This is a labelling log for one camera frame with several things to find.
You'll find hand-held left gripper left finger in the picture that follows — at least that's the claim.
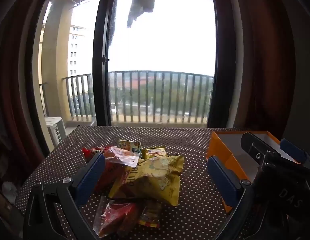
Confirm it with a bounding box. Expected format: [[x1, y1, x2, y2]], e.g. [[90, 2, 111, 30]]
[[23, 152, 105, 240]]

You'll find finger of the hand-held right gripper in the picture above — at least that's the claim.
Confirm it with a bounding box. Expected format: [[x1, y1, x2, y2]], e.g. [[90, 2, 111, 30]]
[[279, 138, 308, 165], [241, 132, 267, 164]]

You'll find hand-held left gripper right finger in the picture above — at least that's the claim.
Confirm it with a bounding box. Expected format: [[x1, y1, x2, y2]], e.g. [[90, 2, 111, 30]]
[[207, 156, 264, 240]]

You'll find orange cardboard box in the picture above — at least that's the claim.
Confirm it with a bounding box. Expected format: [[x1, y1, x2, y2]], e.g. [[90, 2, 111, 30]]
[[206, 131, 303, 214]]

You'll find pale green noodle snack packet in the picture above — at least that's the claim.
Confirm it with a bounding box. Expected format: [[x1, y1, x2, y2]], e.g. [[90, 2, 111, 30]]
[[117, 140, 143, 153]]

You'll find large yellow chips bag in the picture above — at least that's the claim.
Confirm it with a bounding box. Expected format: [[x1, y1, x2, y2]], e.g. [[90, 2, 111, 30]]
[[108, 154, 184, 207]]

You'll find yellow noodle snack packet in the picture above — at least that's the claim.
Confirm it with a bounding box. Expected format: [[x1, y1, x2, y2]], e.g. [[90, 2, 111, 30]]
[[140, 147, 167, 160]]

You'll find clear wrapped orange snack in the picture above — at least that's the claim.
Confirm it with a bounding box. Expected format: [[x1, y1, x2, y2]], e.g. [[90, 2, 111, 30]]
[[105, 147, 140, 167]]

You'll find red clear wrapped snack packet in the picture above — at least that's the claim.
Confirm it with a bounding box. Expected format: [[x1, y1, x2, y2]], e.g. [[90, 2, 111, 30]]
[[93, 196, 143, 238]]

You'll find brown polka dot tablecloth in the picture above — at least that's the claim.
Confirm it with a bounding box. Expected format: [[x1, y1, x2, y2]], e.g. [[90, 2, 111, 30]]
[[13, 125, 270, 240]]

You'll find white air conditioner unit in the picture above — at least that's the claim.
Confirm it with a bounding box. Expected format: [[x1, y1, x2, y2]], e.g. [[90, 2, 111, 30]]
[[45, 117, 68, 148]]

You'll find small colourful candy packet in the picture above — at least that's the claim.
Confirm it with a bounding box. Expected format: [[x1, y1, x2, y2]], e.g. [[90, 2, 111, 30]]
[[138, 200, 162, 228]]

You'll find white crumpled item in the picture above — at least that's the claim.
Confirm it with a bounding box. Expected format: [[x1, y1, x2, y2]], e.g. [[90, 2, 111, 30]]
[[2, 181, 18, 204]]

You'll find dark red curtain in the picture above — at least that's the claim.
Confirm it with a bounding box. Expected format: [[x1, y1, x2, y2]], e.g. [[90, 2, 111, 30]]
[[215, 0, 285, 130], [0, 0, 49, 180]]

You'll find balcony railing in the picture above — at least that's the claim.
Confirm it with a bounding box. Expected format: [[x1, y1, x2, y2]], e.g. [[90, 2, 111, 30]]
[[61, 70, 215, 123]]

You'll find beige balcony column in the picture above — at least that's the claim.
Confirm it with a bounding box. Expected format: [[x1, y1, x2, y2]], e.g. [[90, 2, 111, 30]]
[[41, 1, 73, 120]]

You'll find beige apartment building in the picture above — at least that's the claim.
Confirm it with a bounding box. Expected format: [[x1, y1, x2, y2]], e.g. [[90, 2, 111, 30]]
[[67, 24, 89, 77]]

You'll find hanging grey garment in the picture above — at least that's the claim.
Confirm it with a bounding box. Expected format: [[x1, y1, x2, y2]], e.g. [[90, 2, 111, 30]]
[[126, 0, 155, 28]]

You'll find black window frame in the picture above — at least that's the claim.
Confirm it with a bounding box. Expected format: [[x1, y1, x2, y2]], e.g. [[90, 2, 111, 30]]
[[25, 0, 237, 157]]

